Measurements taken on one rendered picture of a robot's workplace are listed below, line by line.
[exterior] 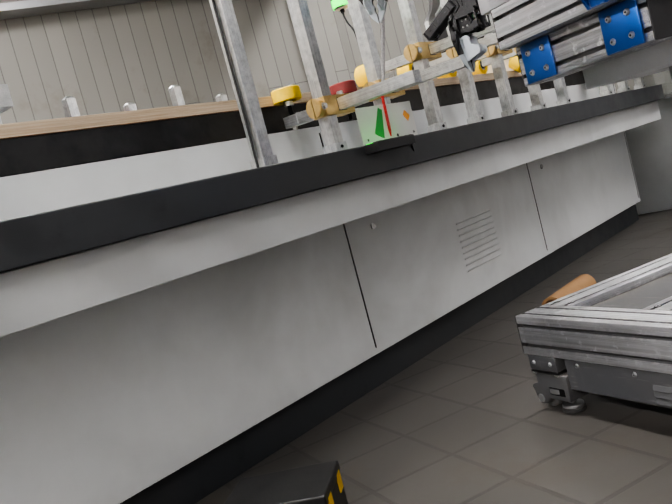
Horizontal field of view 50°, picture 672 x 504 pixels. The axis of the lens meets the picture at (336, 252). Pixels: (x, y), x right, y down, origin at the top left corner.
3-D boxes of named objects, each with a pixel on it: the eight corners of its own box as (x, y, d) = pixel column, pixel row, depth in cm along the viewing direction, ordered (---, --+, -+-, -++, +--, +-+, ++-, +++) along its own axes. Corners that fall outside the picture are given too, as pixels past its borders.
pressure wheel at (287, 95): (308, 126, 202) (297, 86, 201) (311, 123, 194) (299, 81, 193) (280, 134, 201) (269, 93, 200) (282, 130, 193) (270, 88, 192)
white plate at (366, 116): (418, 134, 209) (410, 100, 208) (365, 145, 190) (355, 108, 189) (417, 134, 210) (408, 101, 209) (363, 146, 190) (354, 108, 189)
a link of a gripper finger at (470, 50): (483, 66, 182) (473, 30, 182) (463, 74, 186) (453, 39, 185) (488, 66, 185) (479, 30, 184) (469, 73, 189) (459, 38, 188)
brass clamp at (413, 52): (443, 56, 225) (440, 40, 225) (420, 57, 215) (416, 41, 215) (427, 62, 229) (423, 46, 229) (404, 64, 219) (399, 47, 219)
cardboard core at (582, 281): (594, 272, 261) (561, 295, 239) (599, 294, 262) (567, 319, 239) (572, 275, 266) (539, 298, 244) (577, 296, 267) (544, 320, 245)
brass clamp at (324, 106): (357, 110, 189) (352, 91, 189) (324, 115, 179) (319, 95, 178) (340, 117, 193) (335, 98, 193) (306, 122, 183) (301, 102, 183)
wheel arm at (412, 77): (423, 85, 171) (419, 67, 171) (415, 86, 169) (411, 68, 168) (294, 130, 200) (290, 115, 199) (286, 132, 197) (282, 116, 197)
